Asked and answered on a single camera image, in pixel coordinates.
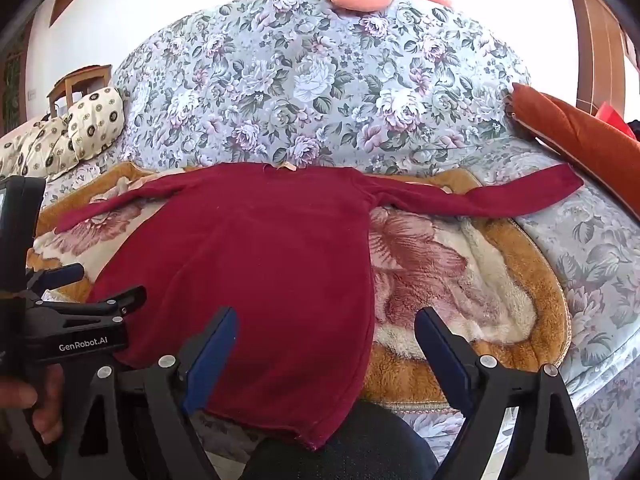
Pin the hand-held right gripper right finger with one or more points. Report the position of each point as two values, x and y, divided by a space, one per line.
444 355

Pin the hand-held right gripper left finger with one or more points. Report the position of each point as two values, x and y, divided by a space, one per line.
216 350

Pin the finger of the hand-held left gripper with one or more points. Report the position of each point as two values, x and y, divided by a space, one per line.
65 275
125 297

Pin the dark red long-sleeve shirt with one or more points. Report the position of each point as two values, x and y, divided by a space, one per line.
260 260

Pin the person's left hand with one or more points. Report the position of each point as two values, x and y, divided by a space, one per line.
46 410

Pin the plush brown floral blanket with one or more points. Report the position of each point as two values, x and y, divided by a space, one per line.
440 270

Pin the person's dark trouser leg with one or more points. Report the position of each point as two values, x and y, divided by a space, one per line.
360 452

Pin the cream patterned pillow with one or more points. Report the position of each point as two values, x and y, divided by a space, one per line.
95 120
40 145

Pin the grey floral bed sheet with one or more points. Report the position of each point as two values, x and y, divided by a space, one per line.
600 260

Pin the wooden chair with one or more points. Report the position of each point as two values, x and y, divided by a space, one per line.
85 75

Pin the window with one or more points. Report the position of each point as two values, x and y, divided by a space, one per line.
12 75

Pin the orange cushion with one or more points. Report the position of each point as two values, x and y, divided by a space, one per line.
565 130

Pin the grey floral quilt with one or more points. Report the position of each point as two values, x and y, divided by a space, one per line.
310 85

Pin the red cloth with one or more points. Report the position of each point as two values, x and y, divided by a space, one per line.
611 117

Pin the dark blue clothing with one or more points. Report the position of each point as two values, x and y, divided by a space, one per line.
634 130

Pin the wooden door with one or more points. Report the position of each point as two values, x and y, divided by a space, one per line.
595 45

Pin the wooden wall frame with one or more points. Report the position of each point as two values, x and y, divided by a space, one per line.
62 2

